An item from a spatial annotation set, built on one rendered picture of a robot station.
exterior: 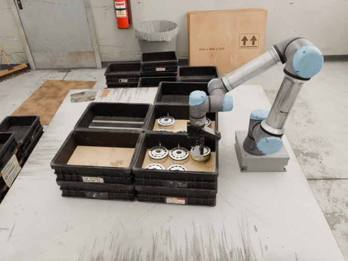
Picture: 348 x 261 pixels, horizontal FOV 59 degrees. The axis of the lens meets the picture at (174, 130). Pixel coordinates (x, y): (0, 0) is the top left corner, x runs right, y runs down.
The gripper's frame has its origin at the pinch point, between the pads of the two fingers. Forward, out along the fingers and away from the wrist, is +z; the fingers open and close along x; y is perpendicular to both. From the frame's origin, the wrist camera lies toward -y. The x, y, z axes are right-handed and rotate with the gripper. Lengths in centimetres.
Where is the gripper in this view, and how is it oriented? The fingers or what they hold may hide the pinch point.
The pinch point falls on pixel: (201, 155)
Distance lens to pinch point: 156.4
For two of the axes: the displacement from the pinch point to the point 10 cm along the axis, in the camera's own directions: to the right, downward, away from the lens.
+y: -10.0, 0.3, 0.2
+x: 0.0, 5.8, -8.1
